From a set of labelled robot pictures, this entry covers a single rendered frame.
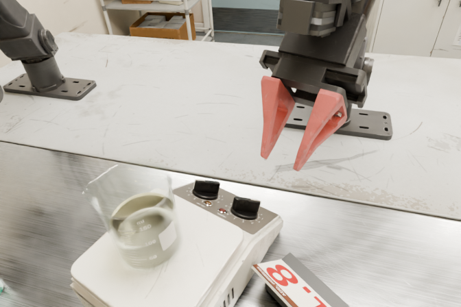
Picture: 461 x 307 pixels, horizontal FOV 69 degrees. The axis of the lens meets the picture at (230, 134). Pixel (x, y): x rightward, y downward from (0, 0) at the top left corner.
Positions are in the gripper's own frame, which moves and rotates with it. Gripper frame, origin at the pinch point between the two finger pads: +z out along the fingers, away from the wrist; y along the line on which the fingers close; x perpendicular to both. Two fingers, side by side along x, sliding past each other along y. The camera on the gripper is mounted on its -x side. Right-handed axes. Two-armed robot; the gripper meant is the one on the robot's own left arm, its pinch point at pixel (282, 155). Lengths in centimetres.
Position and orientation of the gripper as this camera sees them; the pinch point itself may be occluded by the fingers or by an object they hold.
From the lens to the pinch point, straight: 33.5
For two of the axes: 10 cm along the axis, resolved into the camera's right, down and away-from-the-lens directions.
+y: 8.4, 3.1, -4.5
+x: 3.8, 2.6, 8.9
